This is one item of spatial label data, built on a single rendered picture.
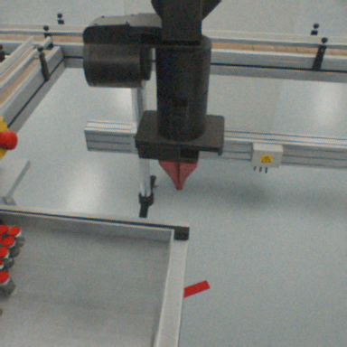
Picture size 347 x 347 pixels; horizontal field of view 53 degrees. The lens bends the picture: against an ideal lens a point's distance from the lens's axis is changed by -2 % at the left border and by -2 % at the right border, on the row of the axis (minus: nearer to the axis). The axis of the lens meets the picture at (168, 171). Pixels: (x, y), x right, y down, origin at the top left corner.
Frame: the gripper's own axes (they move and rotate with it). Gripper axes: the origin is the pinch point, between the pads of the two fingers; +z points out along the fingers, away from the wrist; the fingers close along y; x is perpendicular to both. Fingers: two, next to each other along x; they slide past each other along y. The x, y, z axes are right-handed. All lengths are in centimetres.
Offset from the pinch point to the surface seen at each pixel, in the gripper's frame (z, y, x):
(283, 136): 54, -35, -89
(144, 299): 20.3, 4.6, 7.1
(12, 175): 20.7, 40.3, -18.3
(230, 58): 18, -9, -82
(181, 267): 20.6, -0.7, 0.0
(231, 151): 61, -14, -85
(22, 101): 18, 50, -46
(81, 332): 20.3, 13.0, 13.8
